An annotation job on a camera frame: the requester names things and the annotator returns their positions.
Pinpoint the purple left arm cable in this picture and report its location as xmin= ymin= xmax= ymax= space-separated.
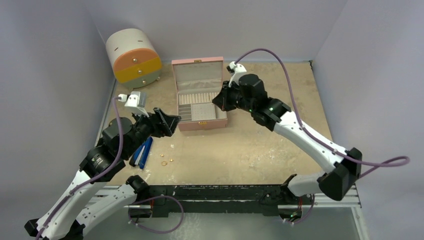
xmin=34 ymin=96 xmax=126 ymax=240

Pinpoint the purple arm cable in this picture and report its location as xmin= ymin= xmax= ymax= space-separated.
xmin=234 ymin=48 xmax=411 ymax=180
xmin=34 ymin=96 xmax=126 ymax=240

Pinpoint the aluminium frame rail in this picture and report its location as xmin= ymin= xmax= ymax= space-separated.
xmin=86 ymin=185 xmax=362 ymax=210

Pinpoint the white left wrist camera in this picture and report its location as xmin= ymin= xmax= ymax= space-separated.
xmin=118 ymin=91 xmax=149 ymax=117

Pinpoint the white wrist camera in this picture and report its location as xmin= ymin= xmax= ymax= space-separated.
xmin=226 ymin=61 xmax=247 ymax=87
xmin=118 ymin=91 xmax=149 ymax=117

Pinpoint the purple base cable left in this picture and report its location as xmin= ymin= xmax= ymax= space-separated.
xmin=128 ymin=194 xmax=185 ymax=234

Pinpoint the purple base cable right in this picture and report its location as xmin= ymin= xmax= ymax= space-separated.
xmin=282 ymin=195 xmax=318 ymax=227

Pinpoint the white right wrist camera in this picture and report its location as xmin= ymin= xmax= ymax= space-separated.
xmin=226 ymin=61 xmax=247 ymax=87

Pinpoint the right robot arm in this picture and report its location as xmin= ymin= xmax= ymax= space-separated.
xmin=212 ymin=74 xmax=362 ymax=204

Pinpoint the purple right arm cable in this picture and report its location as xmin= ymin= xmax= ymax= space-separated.
xmin=234 ymin=48 xmax=411 ymax=180

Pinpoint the blue stapler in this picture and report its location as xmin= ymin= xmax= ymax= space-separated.
xmin=129 ymin=136 xmax=153 ymax=170

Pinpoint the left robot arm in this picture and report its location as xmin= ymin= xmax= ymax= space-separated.
xmin=24 ymin=108 xmax=181 ymax=240

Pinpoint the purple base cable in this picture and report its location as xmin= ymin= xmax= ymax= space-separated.
xmin=282 ymin=195 xmax=318 ymax=227
xmin=128 ymin=194 xmax=185 ymax=234

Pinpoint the round pastel drawer organizer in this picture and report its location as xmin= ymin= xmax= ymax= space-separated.
xmin=105 ymin=28 xmax=162 ymax=90

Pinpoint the pink jewelry box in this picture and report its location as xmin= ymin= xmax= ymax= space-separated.
xmin=171 ymin=56 xmax=228 ymax=132

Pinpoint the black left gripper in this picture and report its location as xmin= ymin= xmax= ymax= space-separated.
xmin=123 ymin=106 xmax=181 ymax=158

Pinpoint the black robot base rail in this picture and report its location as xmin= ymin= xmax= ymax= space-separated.
xmin=126 ymin=175 xmax=314 ymax=220

